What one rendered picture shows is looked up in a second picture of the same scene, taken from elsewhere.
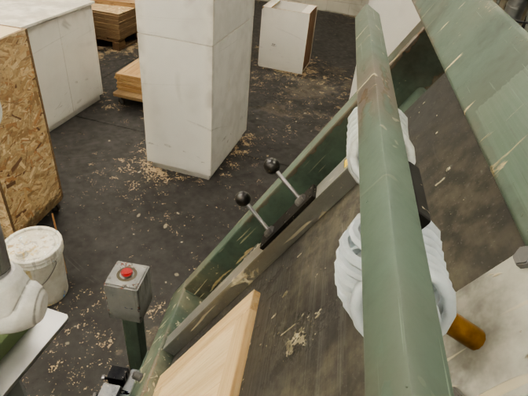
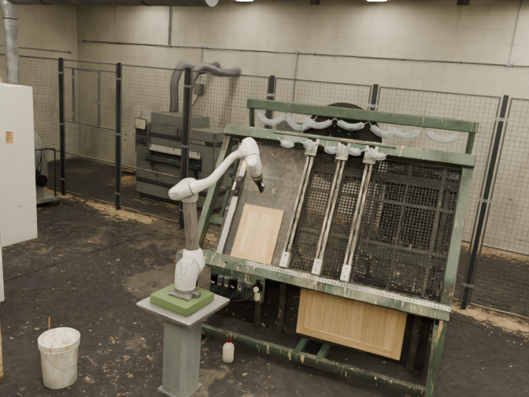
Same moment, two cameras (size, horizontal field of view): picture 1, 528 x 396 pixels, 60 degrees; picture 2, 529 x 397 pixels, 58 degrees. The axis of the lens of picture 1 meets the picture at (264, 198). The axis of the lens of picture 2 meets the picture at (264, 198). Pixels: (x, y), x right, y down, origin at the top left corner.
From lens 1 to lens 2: 403 cm
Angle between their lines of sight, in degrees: 70
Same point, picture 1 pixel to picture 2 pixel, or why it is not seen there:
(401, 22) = (16, 164)
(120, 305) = not seen: hidden behind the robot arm
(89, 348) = (125, 363)
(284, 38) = not seen: outside the picture
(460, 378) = (312, 152)
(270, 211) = (212, 199)
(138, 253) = not seen: hidden behind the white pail
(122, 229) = (21, 345)
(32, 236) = (48, 338)
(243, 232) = (209, 211)
